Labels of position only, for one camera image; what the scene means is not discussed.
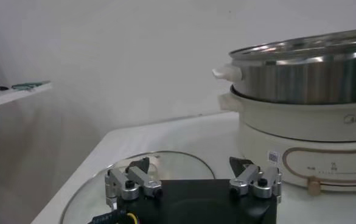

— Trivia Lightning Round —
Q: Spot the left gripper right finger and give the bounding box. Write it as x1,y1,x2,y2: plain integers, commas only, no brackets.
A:
228,156,284,202

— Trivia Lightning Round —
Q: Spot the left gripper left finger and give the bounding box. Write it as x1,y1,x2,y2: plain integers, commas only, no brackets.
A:
104,156,163,211

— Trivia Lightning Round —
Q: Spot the glass lid with cream handle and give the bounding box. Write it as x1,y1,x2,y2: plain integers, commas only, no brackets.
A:
58,150,217,224

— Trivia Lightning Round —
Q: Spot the perforated steel steamer basket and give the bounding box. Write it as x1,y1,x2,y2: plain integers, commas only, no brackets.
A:
211,27,356,106

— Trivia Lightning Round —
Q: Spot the cream electric cooker base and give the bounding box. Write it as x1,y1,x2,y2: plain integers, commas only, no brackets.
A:
217,89,356,196

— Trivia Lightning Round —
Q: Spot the white side table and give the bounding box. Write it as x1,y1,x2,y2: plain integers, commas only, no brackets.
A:
0,81,53,112

